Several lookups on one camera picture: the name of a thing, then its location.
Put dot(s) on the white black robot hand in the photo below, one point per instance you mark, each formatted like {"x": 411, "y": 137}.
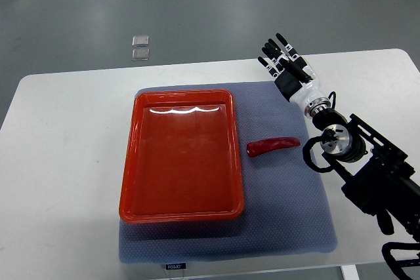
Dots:
{"x": 293, "y": 76}

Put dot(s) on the red pepper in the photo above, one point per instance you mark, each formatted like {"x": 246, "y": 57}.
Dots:
{"x": 255, "y": 149}

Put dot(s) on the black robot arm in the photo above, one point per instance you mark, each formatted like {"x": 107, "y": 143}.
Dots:
{"x": 376, "y": 175}

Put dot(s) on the red plastic tray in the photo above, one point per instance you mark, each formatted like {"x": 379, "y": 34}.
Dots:
{"x": 183, "y": 159}

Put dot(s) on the blue-grey mesh mat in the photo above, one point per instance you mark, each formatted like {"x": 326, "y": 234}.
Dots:
{"x": 286, "y": 209}

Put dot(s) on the upper metal floor plate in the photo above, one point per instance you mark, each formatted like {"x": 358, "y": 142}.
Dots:
{"x": 140, "y": 41}

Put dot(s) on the white table leg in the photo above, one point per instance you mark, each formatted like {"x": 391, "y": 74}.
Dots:
{"x": 349, "y": 272}

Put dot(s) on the black label tag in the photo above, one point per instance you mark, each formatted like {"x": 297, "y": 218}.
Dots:
{"x": 176, "y": 266}

